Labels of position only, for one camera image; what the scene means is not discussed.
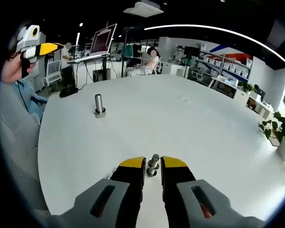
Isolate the white office chair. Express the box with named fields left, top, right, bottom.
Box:
left=42, top=59, right=62, bottom=86

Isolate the white cabinet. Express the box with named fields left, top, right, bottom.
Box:
left=161, top=62, right=188, bottom=78

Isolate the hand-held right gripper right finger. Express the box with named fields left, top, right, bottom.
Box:
left=160, top=156, right=266, bottom=228

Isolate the small potted plant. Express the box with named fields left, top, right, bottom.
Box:
left=237, top=82, right=255, bottom=94

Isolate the small white standing desk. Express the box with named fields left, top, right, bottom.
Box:
left=73, top=57, right=114, bottom=84

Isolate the teal board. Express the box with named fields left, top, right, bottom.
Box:
left=124, top=45, right=134, bottom=58

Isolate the black rounded device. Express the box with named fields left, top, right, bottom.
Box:
left=59, top=86, right=79, bottom=98

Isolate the ceiling air conditioner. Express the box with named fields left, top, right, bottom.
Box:
left=123, top=1, right=164, bottom=18

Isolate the white swivel chair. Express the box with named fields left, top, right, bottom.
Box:
left=142, top=56, right=163, bottom=76

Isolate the long white desk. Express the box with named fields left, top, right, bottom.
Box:
left=209, top=76, right=276, bottom=119

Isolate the small steel threaded stud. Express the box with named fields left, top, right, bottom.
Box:
left=146, top=153, right=161, bottom=177

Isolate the person's head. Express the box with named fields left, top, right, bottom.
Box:
left=6, top=28, right=22, bottom=60

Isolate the white laptop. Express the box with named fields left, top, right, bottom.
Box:
left=73, top=23, right=118, bottom=63

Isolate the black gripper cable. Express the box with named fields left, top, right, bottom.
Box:
left=15, top=79, right=33, bottom=112

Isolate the shelf with white bins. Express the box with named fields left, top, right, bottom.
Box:
left=196, top=44, right=254, bottom=80

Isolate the grey mesh office chair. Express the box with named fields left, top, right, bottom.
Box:
left=0, top=83, right=52, bottom=217

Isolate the large steel threaded stud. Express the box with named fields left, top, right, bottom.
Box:
left=94, top=94, right=107, bottom=119

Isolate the curved ceiling light strip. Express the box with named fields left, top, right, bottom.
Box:
left=144, top=24, right=285, bottom=63

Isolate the person's left hand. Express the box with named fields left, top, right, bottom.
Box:
left=3, top=55, right=36, bottom=84

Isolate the black monitor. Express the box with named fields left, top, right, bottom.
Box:
left=184, top=46, right=200, bottom=58

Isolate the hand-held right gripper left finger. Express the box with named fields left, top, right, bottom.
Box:
left=51, top=156, right=147, bottom=228

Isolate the person's light blue clothing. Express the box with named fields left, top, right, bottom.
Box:
left=15, top=79, right=49, bottom=125

